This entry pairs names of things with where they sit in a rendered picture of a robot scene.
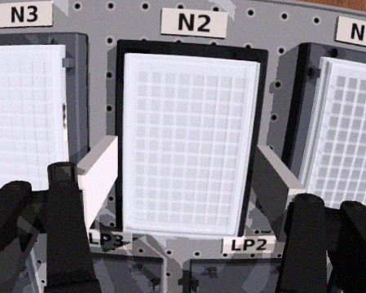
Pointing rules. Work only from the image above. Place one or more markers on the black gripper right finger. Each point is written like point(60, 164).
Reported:
point(301, 218)

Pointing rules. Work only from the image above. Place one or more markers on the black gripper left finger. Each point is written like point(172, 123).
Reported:
point(74, 197)

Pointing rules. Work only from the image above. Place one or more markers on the grey perforated base plate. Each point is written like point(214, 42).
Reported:
point(278, 26)

